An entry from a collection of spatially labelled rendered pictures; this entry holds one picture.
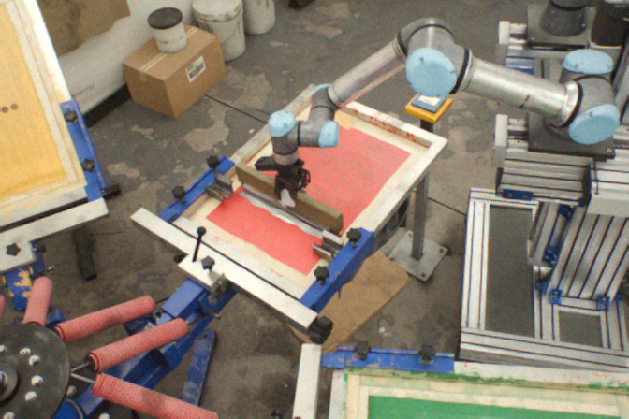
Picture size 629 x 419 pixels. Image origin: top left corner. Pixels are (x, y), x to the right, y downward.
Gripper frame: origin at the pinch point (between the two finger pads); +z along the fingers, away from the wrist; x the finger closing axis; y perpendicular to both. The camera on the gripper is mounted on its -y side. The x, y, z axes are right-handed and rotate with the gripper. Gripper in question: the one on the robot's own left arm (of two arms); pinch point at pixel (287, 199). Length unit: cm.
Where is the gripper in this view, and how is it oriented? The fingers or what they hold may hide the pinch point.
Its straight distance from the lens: 203.3
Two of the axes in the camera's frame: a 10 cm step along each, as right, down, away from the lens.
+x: 5.9, -6.2, 5.1
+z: 0.8, 6.8, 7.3
